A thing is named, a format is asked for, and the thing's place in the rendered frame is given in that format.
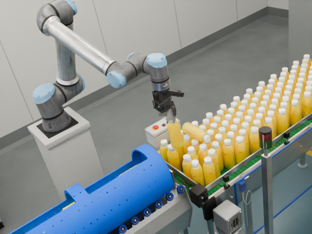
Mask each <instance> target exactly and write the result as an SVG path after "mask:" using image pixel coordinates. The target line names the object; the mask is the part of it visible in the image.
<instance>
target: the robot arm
mask: <svg viewBox="0 0 312 234"><path fill-rule="evenodd" d="M77 12H78V10H77V7H76V5H75V3H74V2H73V0H53V1H51V2H49V3H47V4H45V5H43V6H42V7H41V8H40V9H39V11H38V13H37V18H36V21H37V26H38V28H39V30H40V31H41V32H42V33H43V34H44V35H45V36H52V37H53V38H55V46H56V55H57V64H58V73H57V74H56V82H55V83H53V84H52V83H45V84H42V85H40V86H38V87H37V88H36V89H35V90H34V91H33V93H32V96H33V99H34V102H35V104H36V106H37V108H38V110H39V112H40V115H41V117H42V126H43V129H44V131H46V132H57V131H60V130H62V129H64V128H65V127H67V126H68V125H69V124H70V122H71V117H70V115H69V114H68V113H67V112H66V111H65V110H64V108H63V105H64V104H65V103H67V102H68V101H69V100H71V99H72V98H74V97H75V96H77V95H78V94H80V93H81V92H82V91H83V90H84V89H85V81H84V79H83V78H82V77H81V75H80V74H79V73H78V72H77V71H76V62H75V54H77V55H78V56H79V57H81V58H82V59H83V60H85V61H86V62H88V63H89V64H90V65H92V66H93V67H95V68H96V69H97V70H99V71H100V72H101V73H103V74H104V75H105V76H106V78H107V81H108V83H109V84H110V85H111V86H112V87H114V88H117V89H118V88H121V87H123V86H125V85H126V84H127V83H128V82H130V81H131V80H132V79H134V78H135V77H137V76H138V75H139V74H141V73H146V74H149V75H150V78H151V82H152V87H153V89H154V90H153V91H152V94H153V100H152V102H153V106H154V109H156V110H157V111H159V112H160V113H159V116H160V117H162V116H166V121H170V120H172V121H173V123H175V120H176V107H175V104H174V101H173V99H172V97H171V96H176V97H183V96H184V92H181V91H180V90H171V89H169V88H170V86H171V84H170V79H169V72H168V67H167V60H166V57H165V56H164V55H163V54H162V53H152V54H150V55H145V54H141V53H132V54H130V55H129V56H128V57H127V59H126V61H125V62H124V63H123V64H120V63H118V62H117V61H115V60H113V59H112V58H110V57H109V56H108V55H106V54H105V53H103V52H102V51H101V50H99V49H97V48H96V47H95V46H93V45H92V44H91V43H89V42H88V41H86V40H85V39H84V38H82V37H80V36H79V35H78V34H76V33H75V32H74V31H73V16H74V15H76V14H77Z"/></svg>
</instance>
